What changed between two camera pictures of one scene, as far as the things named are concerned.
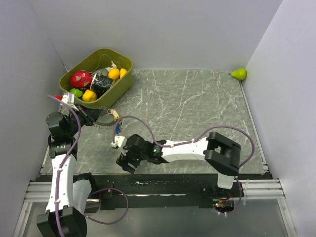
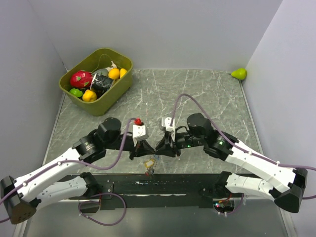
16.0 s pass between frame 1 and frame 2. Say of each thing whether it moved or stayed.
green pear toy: stayed
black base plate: stayed
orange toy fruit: stayed
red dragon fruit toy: stayed
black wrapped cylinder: stayed
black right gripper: moved
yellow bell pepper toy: stayed
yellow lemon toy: stayed
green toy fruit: stayed
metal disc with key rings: moved
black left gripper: moved
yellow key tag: moved
